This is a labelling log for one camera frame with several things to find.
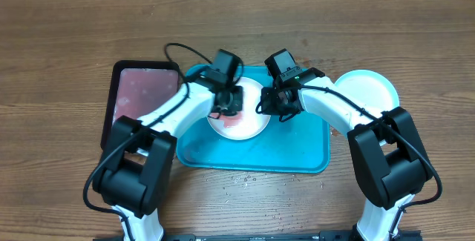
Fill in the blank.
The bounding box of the red sponge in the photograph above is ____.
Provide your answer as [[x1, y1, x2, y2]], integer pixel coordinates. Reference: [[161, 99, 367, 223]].
[[220, 112, 244, 128]]

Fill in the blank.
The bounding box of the white pink plate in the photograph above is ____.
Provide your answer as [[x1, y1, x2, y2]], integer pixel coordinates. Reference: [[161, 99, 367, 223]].
[[208, 77, 270, 141]]

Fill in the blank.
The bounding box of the teal plastic tray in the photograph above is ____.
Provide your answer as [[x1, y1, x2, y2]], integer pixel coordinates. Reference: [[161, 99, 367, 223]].
[[175, 63, 331, 174]]

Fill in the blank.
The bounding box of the light blue plate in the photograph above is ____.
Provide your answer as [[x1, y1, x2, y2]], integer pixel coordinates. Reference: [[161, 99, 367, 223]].
[[335, 70, 400, 117]]

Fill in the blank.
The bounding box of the dark tray with red water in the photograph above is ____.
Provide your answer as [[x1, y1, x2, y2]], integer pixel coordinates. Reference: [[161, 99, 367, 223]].
[[100, 60, 179, 148]]

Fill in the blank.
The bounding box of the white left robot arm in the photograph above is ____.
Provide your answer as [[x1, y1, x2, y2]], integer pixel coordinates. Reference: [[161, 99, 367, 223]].
[[85, 78, 243, 240]]

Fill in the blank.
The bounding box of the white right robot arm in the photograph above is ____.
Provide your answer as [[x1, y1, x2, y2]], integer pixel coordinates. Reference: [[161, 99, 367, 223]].
[[255, 68, 438, 240]]

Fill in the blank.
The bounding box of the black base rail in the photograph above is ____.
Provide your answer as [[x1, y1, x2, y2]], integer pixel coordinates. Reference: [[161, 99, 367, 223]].
[[92, 228, 424, 241]]

